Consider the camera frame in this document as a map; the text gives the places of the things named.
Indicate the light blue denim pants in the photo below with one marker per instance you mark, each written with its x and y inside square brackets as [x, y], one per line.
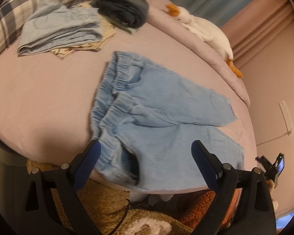
[161, 132]

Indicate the plaid pillow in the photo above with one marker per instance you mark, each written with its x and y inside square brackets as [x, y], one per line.
[17, 7]

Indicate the folded dark grey pants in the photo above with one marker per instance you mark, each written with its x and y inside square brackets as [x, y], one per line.
[123, 6]

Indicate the folded pale blue pants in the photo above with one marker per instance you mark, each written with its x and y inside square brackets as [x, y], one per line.
[61, 29]

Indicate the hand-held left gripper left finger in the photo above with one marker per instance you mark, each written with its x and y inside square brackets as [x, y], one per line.
[88, 161]

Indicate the pink curtain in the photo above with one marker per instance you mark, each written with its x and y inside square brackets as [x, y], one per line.
[257, 27]

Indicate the grey bed base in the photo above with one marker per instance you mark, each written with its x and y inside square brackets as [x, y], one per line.
[5, 176]

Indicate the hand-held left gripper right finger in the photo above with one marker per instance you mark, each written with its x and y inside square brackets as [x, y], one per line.
[202, 162]

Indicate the yellow printed cloth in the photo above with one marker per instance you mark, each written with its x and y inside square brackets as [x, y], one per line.
[93, 45]

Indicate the brown fleece blanket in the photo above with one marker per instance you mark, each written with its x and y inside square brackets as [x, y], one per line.
[105, 205]

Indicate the orange fleece cloth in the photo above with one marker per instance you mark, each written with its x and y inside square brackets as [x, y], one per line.
[198, 210]

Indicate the pink bed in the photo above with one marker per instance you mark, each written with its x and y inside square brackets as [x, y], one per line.
[51, 98]

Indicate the pink quilt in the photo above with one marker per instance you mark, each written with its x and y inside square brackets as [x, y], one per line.
[176, 34]

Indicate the white goose plush toy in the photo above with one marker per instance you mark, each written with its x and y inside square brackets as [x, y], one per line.
[205, 28]

